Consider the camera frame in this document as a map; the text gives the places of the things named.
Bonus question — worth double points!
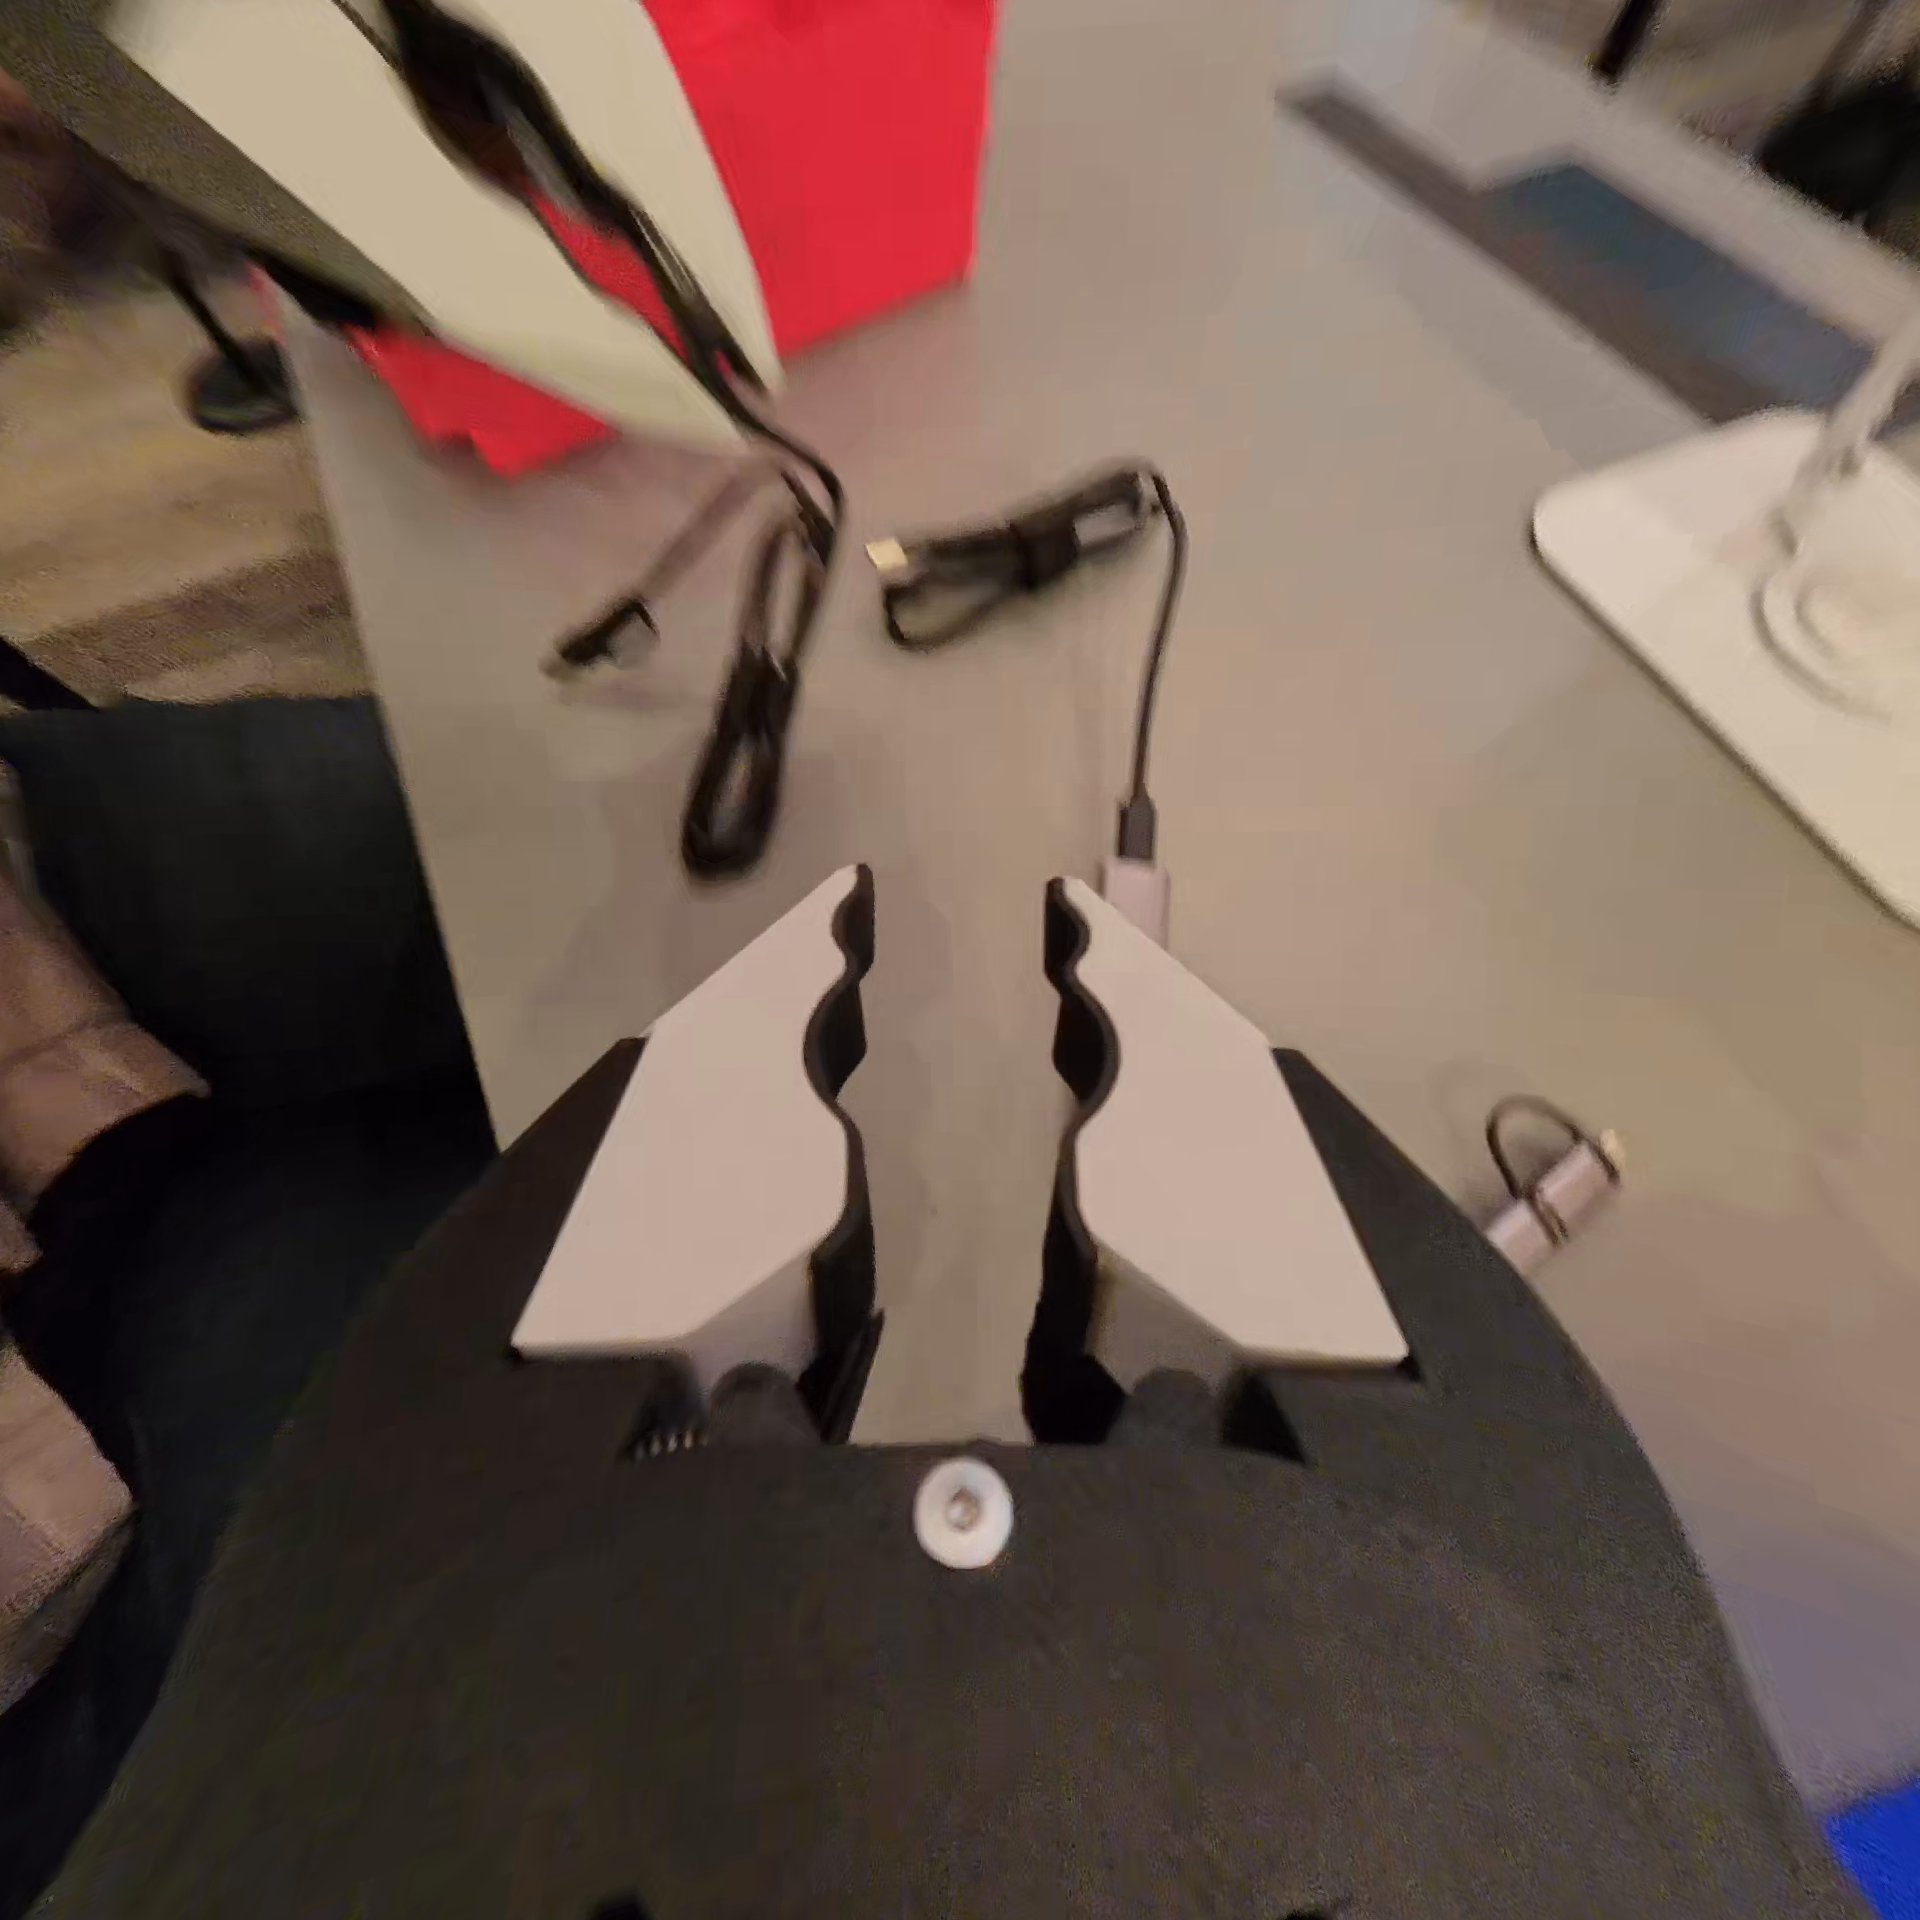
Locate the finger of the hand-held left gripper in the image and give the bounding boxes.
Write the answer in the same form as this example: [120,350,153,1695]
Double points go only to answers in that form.
[112,0,755,453]
[497,0,784,396]

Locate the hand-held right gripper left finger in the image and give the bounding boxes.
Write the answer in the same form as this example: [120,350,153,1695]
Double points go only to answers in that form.
[511,863,881,1434]

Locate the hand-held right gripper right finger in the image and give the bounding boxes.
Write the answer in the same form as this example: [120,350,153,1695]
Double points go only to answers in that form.
[1026,881,1413,1434]

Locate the red plastic bin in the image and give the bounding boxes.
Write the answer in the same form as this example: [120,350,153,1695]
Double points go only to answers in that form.
[247,0,1000,479]

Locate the black cable bundle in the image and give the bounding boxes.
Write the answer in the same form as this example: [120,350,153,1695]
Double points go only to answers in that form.
[545,381,845,885]

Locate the blue plastic bin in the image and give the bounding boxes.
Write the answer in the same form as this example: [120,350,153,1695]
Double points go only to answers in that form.
[1823,1793,1920,1920]

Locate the person's dark trousers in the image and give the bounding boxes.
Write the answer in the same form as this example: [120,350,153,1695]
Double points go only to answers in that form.
[0,697,497,1906]

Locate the clear acrylic stand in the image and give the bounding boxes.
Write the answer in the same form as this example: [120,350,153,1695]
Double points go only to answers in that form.
[1756,322,1920,706]

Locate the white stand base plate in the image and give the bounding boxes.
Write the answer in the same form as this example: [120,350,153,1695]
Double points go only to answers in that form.
[1529,406,1920,932]

